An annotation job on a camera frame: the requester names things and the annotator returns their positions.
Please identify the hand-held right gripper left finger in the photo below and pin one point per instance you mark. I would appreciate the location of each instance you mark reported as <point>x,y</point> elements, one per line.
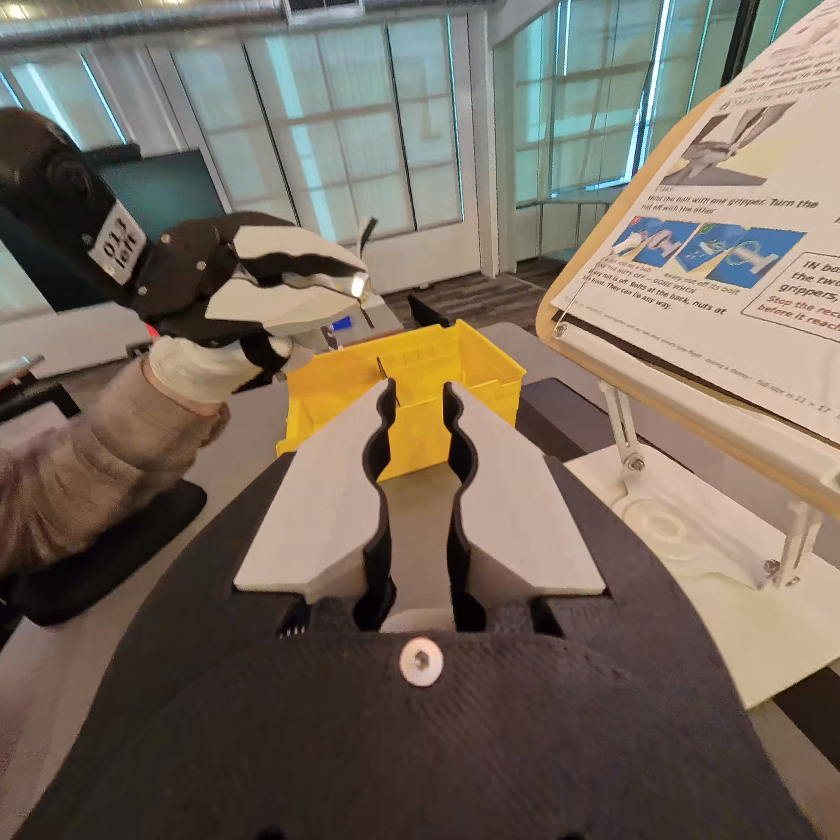
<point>315,525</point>

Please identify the wooden document stand white base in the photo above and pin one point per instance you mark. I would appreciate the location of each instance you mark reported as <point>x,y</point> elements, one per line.
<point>788,643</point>

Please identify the person's left hand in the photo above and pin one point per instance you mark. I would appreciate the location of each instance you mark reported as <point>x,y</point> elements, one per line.
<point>197,368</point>

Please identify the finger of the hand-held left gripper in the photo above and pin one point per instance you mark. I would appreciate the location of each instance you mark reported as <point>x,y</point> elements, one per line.
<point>302,252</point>
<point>282,306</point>

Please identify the black round pad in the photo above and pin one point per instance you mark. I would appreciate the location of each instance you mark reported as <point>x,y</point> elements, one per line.
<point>118,558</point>

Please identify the person's left forearm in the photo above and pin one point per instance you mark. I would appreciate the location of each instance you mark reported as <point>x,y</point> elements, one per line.
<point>79,473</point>

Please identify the printed instruction sheet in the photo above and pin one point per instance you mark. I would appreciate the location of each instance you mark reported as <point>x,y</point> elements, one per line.
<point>735,236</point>

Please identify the yellow plastic bin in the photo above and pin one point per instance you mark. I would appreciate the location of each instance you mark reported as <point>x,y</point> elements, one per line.
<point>328,394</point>

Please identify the dark wall screen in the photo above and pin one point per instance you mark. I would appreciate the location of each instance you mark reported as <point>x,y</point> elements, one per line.
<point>164,190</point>

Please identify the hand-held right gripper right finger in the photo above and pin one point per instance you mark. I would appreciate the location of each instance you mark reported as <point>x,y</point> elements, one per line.
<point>525,525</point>

